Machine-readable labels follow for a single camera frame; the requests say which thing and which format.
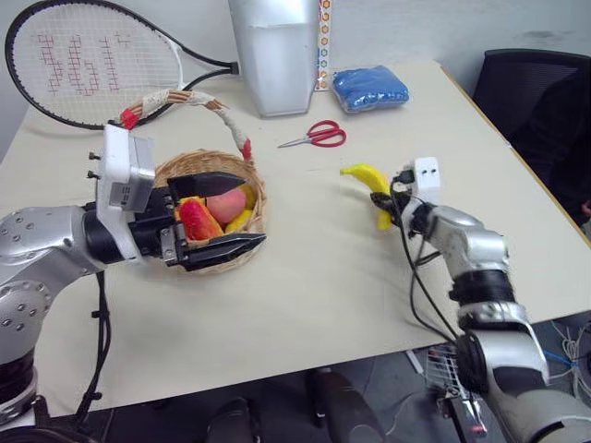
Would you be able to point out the colourful hexagon printed strip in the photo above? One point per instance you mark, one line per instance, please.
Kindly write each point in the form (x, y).
(323, 41)

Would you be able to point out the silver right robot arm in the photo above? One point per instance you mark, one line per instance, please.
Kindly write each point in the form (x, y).
(489, 295)

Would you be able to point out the yellow banana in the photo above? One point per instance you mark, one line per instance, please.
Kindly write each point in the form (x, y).
(369, 175)
(239, 220)

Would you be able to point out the black white tennis racket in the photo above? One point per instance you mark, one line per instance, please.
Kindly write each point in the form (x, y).
(92, 60)

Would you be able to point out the pink peach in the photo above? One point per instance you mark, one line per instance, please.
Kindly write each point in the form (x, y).
(227, 205)

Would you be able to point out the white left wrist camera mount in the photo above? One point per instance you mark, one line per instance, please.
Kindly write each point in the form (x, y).
(121, 166)

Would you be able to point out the orange yellow fruit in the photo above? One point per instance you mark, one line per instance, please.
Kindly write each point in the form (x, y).
(194, 201)

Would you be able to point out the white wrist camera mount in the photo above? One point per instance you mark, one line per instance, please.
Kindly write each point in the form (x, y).
(427, 177)
(121, 166)

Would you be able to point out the red fruit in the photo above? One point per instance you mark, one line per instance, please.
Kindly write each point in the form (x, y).
(198, 221)

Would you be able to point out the blue folded cloth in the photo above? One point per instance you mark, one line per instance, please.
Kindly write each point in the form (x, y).
(369, 87)

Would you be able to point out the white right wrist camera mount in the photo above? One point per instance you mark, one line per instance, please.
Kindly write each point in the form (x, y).
(427, 177)

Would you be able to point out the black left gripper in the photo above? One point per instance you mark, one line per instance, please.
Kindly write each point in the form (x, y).
(152, 221)

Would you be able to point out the black office chair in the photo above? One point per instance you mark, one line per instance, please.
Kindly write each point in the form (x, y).
(531, 101)

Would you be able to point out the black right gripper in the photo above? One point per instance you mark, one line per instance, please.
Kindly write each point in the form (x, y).
(402, 184)

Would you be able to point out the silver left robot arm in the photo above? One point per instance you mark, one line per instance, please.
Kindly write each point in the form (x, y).
(41, 240)

